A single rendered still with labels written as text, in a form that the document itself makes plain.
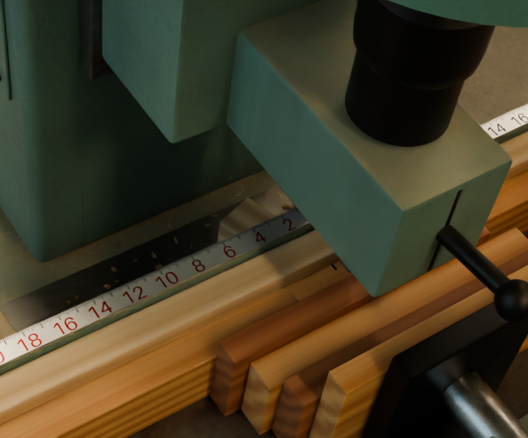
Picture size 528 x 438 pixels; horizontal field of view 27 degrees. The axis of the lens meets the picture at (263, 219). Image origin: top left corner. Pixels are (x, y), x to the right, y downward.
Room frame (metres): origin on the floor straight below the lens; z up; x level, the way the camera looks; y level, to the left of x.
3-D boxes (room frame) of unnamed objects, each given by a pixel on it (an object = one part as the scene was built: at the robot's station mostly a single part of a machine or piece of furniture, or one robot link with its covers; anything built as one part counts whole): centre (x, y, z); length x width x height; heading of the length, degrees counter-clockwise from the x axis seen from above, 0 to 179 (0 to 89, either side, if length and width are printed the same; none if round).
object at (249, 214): (0.49, 0.01, 0.82); 0.03 x 0.03 x 0.03; 60
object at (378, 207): (0.40, -0.04, 1.02); 0.14 x 0.07 x 0.09; 42
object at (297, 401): (0.35, -0.10, 0.93); 0.19 x 0.02 x 0.05; 132
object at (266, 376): (0.36, -0.08, 0.92); 0.19 x 0.02 x 0.05; 132
